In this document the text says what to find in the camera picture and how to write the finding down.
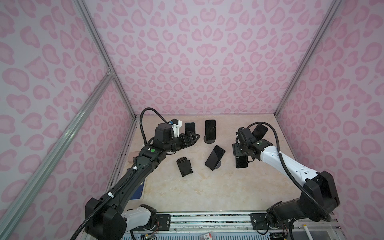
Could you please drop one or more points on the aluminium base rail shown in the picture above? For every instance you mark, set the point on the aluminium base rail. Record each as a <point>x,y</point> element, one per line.
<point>233,225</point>

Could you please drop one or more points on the pink rectangular case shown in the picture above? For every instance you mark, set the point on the pink rectangular case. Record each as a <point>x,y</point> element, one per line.
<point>130,157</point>

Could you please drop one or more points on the white marker pen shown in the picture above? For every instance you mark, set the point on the white marker pen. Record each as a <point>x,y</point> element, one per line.
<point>309,235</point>

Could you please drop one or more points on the blue pad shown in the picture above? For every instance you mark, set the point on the blue pad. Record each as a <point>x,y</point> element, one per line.
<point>138,193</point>

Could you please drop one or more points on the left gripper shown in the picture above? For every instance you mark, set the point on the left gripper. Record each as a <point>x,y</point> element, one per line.
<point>188,138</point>

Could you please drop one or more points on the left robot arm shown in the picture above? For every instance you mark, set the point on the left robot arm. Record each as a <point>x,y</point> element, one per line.
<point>103,216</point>

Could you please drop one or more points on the silver-edged phone on round stand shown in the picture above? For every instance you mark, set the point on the silver-edged phone on round stand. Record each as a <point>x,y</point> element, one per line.
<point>210,130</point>

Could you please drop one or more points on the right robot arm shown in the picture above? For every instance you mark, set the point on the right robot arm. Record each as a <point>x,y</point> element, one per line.
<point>319,196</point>

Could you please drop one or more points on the small phone on round stand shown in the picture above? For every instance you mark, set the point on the small phone on round stand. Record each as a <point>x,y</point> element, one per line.
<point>260,131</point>

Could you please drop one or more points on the purple phone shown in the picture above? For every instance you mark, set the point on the purple phone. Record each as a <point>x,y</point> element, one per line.
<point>241,162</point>

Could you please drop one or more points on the black round stand, front middle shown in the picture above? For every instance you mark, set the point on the black round stand, front middle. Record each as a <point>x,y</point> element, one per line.
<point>218,165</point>

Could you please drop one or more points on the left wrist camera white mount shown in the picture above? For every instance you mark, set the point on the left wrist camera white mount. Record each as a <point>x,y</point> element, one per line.
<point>176,126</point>

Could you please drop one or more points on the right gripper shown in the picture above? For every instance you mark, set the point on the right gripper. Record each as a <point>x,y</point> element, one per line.
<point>235,147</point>

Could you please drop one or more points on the silver phone on folding stand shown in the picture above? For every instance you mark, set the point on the silver phone on folding stand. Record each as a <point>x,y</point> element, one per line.
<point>190,128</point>

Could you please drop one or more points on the black folding stand, front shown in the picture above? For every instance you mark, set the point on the black folding stand, front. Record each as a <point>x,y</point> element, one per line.
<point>184,166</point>

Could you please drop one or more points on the teal-edged phone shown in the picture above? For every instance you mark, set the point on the teal-edged phone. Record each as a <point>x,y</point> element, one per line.
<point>215,158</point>

